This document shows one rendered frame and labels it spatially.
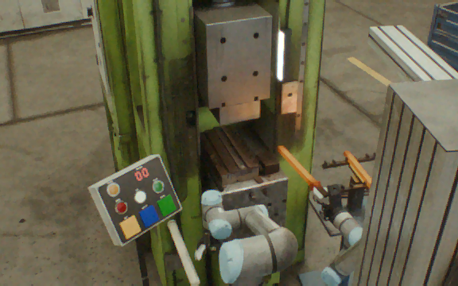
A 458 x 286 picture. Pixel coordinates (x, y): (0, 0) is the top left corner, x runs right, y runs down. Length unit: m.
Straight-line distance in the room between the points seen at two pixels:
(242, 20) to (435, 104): 1.29
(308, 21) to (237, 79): 0.47
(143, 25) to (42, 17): 5.31
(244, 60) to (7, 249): 2.30
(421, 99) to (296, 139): 1.78
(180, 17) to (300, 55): 0.65
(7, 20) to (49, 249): 4.34
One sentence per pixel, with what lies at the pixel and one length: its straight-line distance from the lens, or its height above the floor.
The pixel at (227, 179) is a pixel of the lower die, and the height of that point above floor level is 0.95.
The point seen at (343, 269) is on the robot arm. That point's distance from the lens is 1.94.
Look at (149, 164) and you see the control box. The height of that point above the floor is 1.18.
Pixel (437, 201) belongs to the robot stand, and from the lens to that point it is 0.96.
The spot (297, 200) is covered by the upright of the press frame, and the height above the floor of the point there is 0.55.
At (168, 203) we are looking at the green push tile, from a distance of 2.31.
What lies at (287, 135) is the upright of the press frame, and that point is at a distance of 2.72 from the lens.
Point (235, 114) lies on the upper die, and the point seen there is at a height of 1.32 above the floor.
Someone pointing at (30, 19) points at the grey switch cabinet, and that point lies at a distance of 7.45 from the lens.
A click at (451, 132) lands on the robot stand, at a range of 0.95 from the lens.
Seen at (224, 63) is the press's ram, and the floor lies 1.58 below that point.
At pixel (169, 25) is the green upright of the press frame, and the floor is 1.73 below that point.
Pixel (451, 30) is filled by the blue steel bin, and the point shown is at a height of 0.49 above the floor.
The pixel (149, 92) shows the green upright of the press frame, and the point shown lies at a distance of 2.33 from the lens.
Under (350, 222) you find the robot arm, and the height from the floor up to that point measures 1.15.
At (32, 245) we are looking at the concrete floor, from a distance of 3.81.
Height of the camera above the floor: 2.49
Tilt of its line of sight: 33 degrees down
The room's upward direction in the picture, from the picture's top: 1 degrees counter-clockwise
